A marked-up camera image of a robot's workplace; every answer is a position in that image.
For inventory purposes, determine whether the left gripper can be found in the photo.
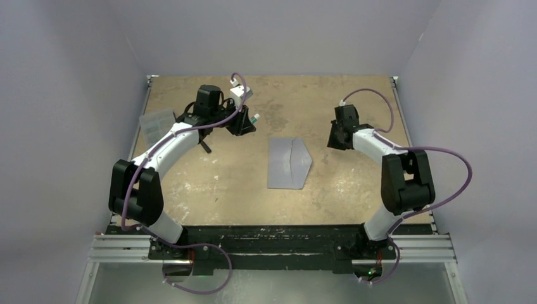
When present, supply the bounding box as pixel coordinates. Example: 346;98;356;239
210;99;255;136

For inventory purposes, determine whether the green white glue stick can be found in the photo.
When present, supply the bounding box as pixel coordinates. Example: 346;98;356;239
250;113;260;125

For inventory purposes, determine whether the grey envelope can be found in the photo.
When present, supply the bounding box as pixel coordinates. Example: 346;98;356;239
267;137;313;189

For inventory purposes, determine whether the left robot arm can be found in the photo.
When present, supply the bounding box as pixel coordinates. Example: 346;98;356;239
108;80;256;259

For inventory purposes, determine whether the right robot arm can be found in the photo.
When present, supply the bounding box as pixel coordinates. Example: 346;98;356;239
327;105;436;258

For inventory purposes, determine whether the black hammer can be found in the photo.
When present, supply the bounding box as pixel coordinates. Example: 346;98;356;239
200;141;212;154

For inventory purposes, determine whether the clear plastic organizer box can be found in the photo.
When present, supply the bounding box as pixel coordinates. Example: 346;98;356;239
139;108;175;149

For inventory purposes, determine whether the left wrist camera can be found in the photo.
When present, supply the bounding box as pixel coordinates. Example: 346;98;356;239
229;84;253;107

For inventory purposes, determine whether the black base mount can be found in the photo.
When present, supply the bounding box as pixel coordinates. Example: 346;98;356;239
94;224;434;278

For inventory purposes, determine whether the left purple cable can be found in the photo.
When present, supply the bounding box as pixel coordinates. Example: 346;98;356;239
120;72;248;295

